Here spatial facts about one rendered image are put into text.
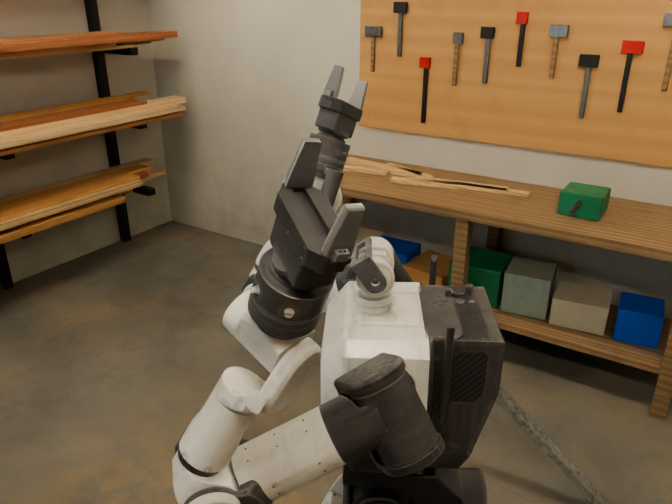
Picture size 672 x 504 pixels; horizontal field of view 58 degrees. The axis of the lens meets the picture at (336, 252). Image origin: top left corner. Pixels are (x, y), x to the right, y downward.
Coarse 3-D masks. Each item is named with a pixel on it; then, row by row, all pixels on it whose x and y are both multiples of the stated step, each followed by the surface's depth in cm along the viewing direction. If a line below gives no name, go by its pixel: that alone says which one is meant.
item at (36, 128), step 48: (96, 0) 423; (0, 48) 330; (48, 48) 352; (96, 48) 384; (0, 144) 338; (48, 144) 368; (48, 192) 404; (96, 192) 410; (144, 192) 456; (0, 240) 356
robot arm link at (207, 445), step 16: (208, 400) 80; (208, 416) 79; (224, 416) 78; (240, 416) 78; (192, 432) 80; (208, 432) 79; (224, 432) 78; (240, 432) 80; (176, 448) 89; (192, 448) 80; (208, 448) 79; (224, 448) 80; (176, 464) 82; (192, 464) 80; (208, 464) 80; (224, 464) 82; (176, 480) 82; (192, 480) 81; (208, 480) 81; (224, 480) 83; (176, 496) 82
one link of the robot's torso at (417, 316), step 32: (352, 288) 114; (416, 288) 114; (448, 288) 112; (480, 288) 115; (352, 320) 103; (384, 320) 104; (416, 320) 104; (448, 320) 104; (480, 320) 104; (352, 352) 97; (384, 352) 97; (416, 352) 97; (448, 352) 94; (480, 352) 99; (416, 384) 98; (448, 384) 97; (480, 384) 101; (448, 416) 104; (480, 416) 104; (448, 448) 107
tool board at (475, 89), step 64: (384, 0) 358; (448, 0) 338; (512, 0) 320; (576, 0) 304; (640, 0) 289; (384, 64) 372; (448, 64) 350; (512, 64) 331; (576, 64) 314; (640, 64) 298; (384, 128) 387; (448, 128) 364; (512, 128) 343; (576, 128) 324; (640, 128) 308
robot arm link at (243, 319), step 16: (240, 304) 76; (224, 320) 77; (240, 320) 74; (256, 320) 70; (272, 320) 69; (240, 336) 76; (256, 336) 73; (272, 336) 72; (288, 336) 70; (304, 336) 74; (256, 352) 75; (272, 352) 72; (272, 368) 74
